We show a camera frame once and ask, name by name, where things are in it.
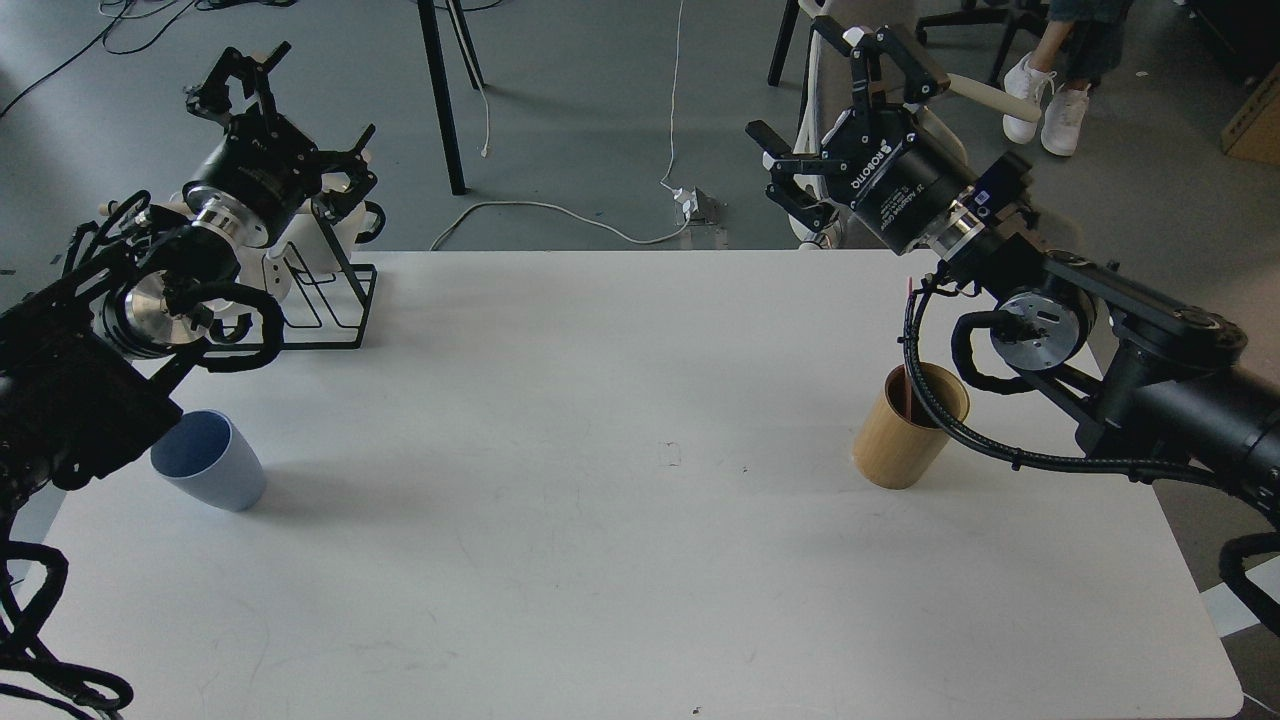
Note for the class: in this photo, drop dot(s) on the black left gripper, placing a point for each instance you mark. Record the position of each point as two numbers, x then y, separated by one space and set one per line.
250 175

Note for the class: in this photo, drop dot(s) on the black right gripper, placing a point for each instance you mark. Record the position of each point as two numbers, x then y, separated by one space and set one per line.
898 175

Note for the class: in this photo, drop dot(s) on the blue plastic cup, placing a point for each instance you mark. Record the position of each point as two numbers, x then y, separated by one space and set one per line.
206 456

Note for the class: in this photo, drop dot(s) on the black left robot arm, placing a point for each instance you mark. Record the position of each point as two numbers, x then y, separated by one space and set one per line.
156 290

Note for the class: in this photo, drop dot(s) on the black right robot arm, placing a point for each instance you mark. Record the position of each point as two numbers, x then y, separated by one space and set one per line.
1154 385

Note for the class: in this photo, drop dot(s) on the grey office chair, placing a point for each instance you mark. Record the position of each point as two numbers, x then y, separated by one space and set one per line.
828 90

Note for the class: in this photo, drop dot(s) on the white mug rear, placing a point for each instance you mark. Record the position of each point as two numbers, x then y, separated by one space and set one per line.
305 244

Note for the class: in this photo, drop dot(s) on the white mug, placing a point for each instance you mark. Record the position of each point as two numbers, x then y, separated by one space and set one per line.
305 244
276 276

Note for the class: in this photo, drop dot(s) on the white mug front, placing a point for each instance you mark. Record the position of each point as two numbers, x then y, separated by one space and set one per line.
276 276

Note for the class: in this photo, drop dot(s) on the white sneaker left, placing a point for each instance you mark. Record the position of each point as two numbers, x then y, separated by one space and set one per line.
1028 84

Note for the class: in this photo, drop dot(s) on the white sneaker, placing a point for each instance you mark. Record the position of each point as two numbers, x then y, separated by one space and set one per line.
1063 121
1028 84

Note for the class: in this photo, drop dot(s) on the white power adapter plug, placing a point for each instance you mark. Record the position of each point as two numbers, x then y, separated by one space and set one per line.
687 202

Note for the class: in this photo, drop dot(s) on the white sneaker right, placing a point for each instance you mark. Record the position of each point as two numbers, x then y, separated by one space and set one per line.
1063 121

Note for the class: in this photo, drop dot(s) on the bamboo cylinder holder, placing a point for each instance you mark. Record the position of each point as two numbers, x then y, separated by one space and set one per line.
890 452

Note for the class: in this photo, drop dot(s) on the cardboard box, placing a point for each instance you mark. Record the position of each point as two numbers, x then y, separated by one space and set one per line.
1253 133

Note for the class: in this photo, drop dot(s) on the black wire mug rack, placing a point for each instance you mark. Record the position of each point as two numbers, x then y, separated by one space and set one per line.
327 310

